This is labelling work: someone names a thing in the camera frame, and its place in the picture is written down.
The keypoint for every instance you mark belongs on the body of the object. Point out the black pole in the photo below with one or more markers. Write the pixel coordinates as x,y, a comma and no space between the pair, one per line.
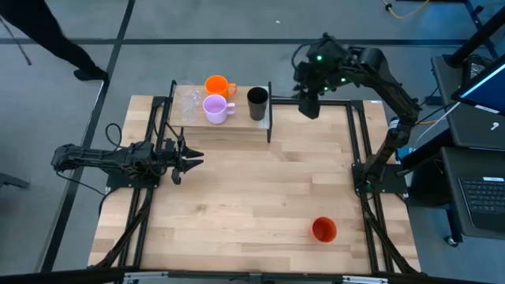
473,41

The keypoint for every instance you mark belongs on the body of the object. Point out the black power adapter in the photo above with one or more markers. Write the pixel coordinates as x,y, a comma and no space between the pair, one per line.
475,69

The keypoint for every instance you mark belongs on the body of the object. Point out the wooden shelf with black frame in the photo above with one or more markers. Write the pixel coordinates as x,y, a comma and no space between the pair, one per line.
240,124

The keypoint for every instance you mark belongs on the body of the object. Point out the red-orange cup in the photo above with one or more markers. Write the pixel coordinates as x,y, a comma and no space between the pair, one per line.
324,229

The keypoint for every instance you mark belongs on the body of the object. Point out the computer monitor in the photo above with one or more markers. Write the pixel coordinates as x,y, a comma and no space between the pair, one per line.
485,90

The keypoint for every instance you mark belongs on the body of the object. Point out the black aluminium table frame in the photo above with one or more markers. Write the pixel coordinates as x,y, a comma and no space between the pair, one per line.
357,110

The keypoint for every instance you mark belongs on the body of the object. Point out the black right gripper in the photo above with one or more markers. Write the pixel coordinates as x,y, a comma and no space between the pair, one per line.
323,67

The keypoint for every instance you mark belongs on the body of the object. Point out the black chair base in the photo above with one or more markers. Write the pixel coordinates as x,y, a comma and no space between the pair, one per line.
12,180

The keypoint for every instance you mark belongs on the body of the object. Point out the lilac pink plastic mug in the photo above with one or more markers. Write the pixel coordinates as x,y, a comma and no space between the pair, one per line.
215,110

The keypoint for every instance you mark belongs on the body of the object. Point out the person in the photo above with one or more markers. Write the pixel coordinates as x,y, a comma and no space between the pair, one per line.
47,35

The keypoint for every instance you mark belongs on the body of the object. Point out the small clear glass cup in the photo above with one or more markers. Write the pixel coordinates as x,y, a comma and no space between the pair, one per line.
195,95

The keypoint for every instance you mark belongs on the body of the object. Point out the black bin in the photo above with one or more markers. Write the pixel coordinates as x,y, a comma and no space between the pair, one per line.
428,185

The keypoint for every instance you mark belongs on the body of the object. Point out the orange plastic mug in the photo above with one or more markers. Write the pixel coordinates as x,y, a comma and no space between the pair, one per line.
217,84

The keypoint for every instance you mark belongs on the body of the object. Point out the black bar with silver brackets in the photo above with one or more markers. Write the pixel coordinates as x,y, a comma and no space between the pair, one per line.
252,278

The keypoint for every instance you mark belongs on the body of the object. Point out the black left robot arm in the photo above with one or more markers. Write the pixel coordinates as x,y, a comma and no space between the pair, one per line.
106,158

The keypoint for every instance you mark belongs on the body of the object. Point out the blue metal frame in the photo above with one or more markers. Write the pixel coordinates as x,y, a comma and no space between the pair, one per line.
479,23

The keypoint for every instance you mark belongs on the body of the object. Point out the black caster wheel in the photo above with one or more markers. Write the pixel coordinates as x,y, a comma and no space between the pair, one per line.
452,241

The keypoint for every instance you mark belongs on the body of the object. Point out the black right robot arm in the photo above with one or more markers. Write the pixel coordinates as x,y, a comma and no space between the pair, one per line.
394,98

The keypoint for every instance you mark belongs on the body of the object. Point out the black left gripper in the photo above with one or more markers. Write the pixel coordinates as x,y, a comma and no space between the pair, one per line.
177,158

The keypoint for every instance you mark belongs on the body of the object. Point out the tall black cup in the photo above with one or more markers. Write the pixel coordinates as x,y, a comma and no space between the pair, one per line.
257,106

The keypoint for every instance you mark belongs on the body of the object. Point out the black laptop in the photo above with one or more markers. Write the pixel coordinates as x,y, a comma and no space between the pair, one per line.
485,197

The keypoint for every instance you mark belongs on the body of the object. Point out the black desk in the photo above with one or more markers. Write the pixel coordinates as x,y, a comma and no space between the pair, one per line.
473,130

